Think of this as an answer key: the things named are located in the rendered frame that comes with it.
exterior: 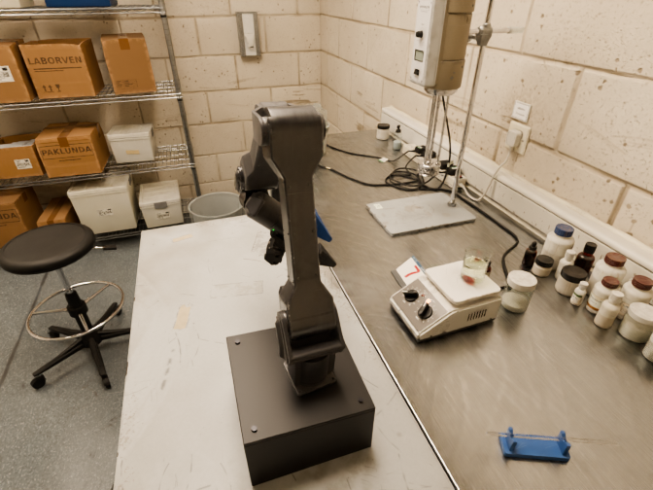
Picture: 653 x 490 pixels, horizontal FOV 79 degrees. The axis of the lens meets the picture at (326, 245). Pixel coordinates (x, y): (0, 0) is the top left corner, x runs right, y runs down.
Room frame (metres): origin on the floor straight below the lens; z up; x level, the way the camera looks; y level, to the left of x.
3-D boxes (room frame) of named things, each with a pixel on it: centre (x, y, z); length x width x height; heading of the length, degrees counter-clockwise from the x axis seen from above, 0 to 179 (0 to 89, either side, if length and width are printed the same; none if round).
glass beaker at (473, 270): (0.68, -0.32, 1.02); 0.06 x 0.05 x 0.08; 92
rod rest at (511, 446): (0.35, -0.33, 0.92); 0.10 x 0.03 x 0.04; 85
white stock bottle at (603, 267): (0.73, -0.66, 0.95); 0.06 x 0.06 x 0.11
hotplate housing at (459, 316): (0.67, -0.27, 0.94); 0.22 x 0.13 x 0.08; 110
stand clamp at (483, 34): (1.21, -0.40, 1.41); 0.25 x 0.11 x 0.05; 108
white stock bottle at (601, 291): (0.67, -0.62, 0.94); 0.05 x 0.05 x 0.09
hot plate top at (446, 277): (0.68, -0.29, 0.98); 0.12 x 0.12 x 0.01; 20
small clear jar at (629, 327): (0.60, -0.65, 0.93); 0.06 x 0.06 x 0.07
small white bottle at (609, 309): (0.63, -0.61, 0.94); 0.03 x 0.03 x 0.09
